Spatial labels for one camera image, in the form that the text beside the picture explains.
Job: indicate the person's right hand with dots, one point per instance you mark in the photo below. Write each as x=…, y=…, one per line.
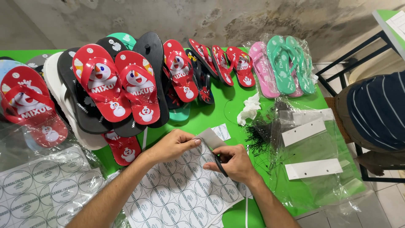
x=240, y=166

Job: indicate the small cut sticker piece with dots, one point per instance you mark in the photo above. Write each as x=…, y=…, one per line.
x=222, y=131

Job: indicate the teal flower print flip-flop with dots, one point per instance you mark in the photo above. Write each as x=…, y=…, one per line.
x=125, y=38

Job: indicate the clear flip-flop packing bag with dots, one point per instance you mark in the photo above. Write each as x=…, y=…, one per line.
x=313, y=79

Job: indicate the teal shell print flip-flop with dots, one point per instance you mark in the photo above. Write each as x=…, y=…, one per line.
x=303, y=66
x=280, y=63

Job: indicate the black ribbed flip-flop sole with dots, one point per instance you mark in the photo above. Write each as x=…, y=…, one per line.
x=153, y=53

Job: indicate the bagged stack of sticker sheets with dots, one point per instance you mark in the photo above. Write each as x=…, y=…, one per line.
x=41, y=190

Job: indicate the black metal stool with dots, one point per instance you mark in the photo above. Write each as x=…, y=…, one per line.
x=364, y=171

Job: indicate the dark spider print flip-flop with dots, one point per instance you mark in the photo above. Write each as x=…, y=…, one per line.
x=205, y=87
x=174, y=99

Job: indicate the pink flip-flop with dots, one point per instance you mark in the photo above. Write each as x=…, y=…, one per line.
x=296, y=90
x=262, y=72

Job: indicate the crumpled white tissue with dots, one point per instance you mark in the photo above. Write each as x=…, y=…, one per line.
x=250, y=109

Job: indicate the white flip-flop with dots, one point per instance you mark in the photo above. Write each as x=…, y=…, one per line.
x=55, y=80

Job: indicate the pile of clear header bags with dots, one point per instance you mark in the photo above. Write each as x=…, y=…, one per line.
x=311, y=152

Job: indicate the black scissors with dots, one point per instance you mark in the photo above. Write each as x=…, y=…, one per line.
x=219, y=164

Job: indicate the heap of black tag fasteners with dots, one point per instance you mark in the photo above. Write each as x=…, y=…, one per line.
x=259, y=134

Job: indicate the person's left hand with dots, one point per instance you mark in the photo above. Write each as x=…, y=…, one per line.
x=167, y=147

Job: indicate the round label sticker sheet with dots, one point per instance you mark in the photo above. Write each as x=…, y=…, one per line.
x=177, y=196

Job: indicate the white paper strip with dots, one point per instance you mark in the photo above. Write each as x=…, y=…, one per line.
x=246, y=213
x=144, y=139

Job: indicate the plain teal flip-flop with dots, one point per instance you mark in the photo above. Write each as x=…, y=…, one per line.
x=179, y=114

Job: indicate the black flower print flip-flop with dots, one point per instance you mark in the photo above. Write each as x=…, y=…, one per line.
x=110, y=44
x=71, y=95

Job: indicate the red snowman flip-flop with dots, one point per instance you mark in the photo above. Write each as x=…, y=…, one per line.
x=180, y=71
x=139, y=90
x=123, y=150
x=243, y=68
x=202, y=55
x=101, y=85
x=223, y=66
x=30, y=106

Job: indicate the light blue flip-flop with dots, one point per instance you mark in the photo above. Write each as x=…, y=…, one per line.
x=9, y=68

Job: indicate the grey flip-flop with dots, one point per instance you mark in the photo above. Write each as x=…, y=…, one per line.
x=38, y=60

